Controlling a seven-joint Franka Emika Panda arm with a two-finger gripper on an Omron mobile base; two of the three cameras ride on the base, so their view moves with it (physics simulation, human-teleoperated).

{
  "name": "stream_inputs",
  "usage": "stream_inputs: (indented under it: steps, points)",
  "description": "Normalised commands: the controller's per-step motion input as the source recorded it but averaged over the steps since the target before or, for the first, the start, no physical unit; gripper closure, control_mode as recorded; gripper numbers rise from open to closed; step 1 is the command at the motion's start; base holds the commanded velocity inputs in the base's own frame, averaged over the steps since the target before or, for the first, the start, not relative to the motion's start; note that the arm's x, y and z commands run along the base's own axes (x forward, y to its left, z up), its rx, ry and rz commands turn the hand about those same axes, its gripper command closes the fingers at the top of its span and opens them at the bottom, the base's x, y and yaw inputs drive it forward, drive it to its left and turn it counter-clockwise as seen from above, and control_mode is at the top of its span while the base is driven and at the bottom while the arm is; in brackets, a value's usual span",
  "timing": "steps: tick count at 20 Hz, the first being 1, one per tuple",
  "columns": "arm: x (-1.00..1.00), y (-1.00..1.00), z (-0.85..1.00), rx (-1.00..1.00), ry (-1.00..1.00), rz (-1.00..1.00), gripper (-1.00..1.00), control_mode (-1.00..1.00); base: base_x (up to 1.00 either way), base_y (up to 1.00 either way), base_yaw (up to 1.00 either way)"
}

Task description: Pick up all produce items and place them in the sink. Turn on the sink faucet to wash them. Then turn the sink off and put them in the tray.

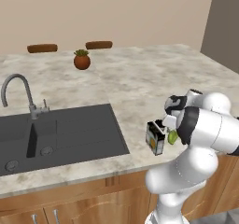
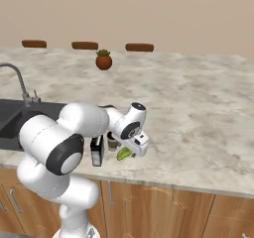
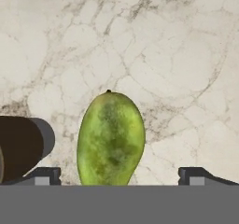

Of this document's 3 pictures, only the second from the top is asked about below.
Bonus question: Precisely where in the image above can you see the dark grey sink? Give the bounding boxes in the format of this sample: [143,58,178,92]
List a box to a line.
[0,98,68,153]

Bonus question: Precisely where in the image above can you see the dark brown cup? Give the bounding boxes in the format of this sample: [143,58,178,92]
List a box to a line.
[106,131,121,150]

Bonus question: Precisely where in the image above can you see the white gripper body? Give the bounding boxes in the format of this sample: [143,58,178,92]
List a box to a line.
[126,141,150,158]

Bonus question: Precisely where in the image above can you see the plant in brown pot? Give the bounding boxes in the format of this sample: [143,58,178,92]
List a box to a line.
[95,49,114,71]

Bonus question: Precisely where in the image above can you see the green vegetable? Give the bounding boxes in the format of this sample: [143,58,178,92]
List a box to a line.
[116,146,133,162]

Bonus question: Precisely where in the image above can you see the grey metal tap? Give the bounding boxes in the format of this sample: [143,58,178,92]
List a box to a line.
[0,62,43,108]

